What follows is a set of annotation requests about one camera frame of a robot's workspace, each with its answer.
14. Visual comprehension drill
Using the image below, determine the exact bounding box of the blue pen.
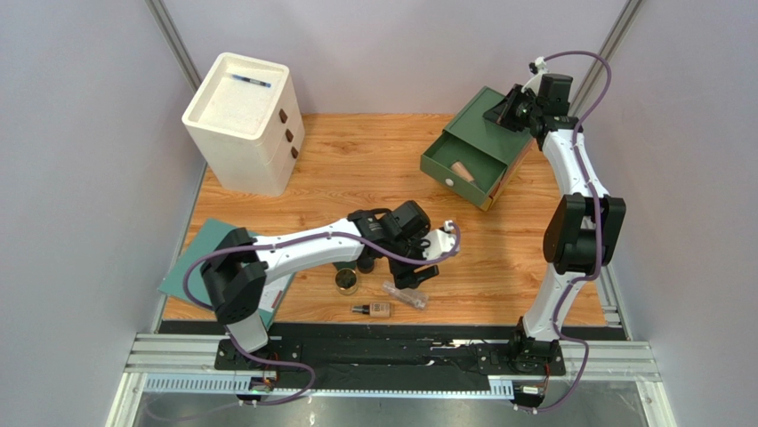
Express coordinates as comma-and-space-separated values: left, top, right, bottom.
230, 74, 272, 88

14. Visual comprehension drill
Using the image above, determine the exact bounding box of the white drawer cabinet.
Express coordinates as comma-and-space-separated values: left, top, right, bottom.
181, 52, 305, 197

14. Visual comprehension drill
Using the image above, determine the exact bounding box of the beige foundation bottle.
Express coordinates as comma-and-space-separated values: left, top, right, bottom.
351, 302, 393, 318

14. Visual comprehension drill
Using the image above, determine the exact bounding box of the green top drawer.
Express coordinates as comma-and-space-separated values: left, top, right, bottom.
420, 131, 508, 211

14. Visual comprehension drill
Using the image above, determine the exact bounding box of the clear plastic tube bottle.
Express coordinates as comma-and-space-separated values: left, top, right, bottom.
382, 281, 429, 310

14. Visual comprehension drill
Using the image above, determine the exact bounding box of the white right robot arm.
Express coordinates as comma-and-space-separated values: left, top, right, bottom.
484, 71, 626, 368

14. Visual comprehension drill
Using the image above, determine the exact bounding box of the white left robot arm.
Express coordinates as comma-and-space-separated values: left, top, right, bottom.
188, 200, 461, 352

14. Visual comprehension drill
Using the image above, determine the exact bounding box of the gold mirrored round tin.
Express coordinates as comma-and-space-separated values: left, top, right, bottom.
335, 268, 359, 295

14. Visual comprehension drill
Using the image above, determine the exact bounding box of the aluminium frame rail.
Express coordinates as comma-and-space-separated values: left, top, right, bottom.
107, 322, 675, 426

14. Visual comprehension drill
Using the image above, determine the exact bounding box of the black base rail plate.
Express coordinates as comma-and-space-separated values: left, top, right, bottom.
214, 338, 567, 391

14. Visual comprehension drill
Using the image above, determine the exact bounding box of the black round jar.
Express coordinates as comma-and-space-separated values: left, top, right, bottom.
356, 258, 375, 274

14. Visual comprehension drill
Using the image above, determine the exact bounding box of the green drawer cabinet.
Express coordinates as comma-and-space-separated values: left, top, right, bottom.
437, 86, 531, 197

